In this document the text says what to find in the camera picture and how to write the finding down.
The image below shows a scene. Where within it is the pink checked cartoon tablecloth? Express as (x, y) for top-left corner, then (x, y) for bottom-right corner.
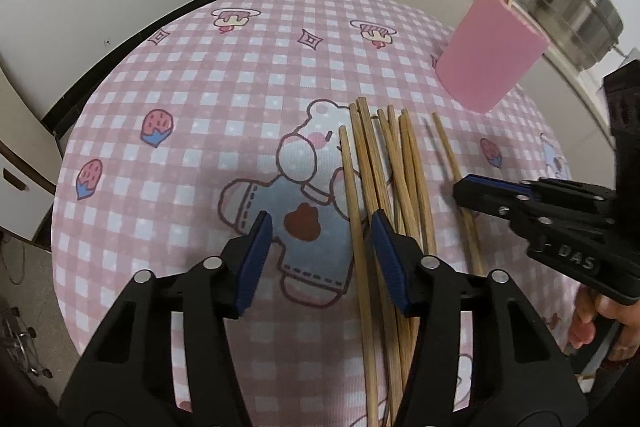
(50, 0), (611, 427)

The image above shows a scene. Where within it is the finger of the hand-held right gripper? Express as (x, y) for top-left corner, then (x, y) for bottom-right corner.
(452, 174), (617, 242)
(520, 178), (619, 214)

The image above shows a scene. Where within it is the pink chopstick holder cup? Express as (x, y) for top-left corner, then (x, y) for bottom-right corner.
(436, 0), (550, 114)

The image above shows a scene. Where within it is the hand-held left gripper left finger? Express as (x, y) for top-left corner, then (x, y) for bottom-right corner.
(59, 211), (273, 427)

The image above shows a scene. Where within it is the person's right hand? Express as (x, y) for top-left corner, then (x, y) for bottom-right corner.
(569, 285), (635, 361)

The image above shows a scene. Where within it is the stainless steel steamer pot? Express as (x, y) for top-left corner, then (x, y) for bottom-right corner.
(530, 0), (626, 70)

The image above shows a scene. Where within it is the white side cabinet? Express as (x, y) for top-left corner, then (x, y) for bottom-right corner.
(0, 52), (66, 253)

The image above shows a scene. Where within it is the metal wire rack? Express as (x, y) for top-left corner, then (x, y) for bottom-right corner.
(0, 302), (53, 380)

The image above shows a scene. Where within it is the bundle of wooden chopsticks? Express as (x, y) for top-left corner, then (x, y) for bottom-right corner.
(338, 97), (438, 427)

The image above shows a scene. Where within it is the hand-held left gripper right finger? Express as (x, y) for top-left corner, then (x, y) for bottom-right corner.
(370, 208), (588, 427)

